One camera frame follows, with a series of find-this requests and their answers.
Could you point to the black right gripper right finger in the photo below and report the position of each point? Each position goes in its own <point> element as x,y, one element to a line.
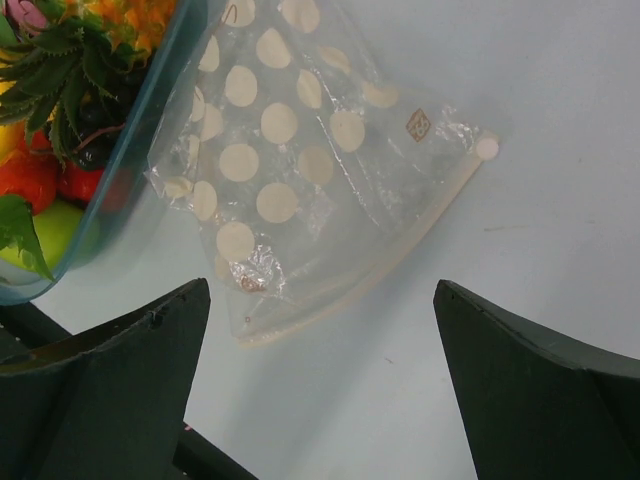
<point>535,403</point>

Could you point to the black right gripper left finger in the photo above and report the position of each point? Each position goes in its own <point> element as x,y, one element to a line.
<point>107,403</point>

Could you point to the clear polka dot zip bag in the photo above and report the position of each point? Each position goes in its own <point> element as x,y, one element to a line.
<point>310,173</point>

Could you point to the small toy pineapple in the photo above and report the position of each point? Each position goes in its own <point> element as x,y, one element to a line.
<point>59,52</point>

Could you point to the green toy apple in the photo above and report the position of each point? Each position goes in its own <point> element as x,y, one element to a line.
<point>56,227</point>

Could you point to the teal plastic fruit tub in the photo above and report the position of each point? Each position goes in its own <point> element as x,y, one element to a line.
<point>121,184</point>

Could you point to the dark toy grape bunch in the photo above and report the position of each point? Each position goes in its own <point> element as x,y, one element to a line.
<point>98,118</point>

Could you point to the yellow toy banana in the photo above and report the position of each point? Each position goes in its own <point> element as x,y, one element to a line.
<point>10,134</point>

